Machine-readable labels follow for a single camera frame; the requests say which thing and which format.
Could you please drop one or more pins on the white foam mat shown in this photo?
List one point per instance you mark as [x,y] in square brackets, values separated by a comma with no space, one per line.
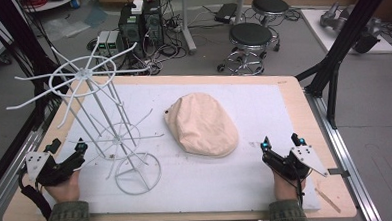
[187,177]

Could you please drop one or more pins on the black computer tower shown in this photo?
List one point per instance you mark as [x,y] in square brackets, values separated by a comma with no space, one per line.
[153,24]
[131,28]

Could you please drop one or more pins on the person's left hand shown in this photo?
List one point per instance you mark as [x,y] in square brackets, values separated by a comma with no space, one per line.
[65,189]

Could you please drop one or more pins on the person's right hand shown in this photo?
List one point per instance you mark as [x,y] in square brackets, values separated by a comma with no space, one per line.
[287,188]

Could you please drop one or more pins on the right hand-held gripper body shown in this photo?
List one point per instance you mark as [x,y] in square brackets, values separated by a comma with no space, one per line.
[294,161]

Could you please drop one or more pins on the white platform board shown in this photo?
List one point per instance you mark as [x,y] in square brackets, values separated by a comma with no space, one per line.
[347,34]

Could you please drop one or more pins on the black flat box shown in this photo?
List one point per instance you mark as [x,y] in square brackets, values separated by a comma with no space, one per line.
[225,13]

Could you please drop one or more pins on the aluminium table rail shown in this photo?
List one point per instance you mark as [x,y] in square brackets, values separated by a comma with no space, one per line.
[13,172]
[346,157]

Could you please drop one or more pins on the black metal stand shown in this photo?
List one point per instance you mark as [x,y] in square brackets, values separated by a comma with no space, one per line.
[348,44]
[17,45]

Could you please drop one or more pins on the wooden stick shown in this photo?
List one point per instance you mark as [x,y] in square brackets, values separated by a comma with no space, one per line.
[328,200]

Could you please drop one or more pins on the grey metal post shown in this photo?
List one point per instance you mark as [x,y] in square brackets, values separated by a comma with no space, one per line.
[187,24]

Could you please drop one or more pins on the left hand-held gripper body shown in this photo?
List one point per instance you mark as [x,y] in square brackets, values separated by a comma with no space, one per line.
[49,170]

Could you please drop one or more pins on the black round stool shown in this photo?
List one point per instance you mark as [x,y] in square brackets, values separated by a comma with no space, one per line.
[250,48]
[270,7]

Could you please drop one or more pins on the grey power supply box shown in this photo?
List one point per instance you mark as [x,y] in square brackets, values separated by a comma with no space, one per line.
[109,42]

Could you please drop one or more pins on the white small box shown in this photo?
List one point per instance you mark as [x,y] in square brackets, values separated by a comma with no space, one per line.
[137,7]

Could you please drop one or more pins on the beige cap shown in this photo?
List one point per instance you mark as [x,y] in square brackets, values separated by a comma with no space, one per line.
[201,124]

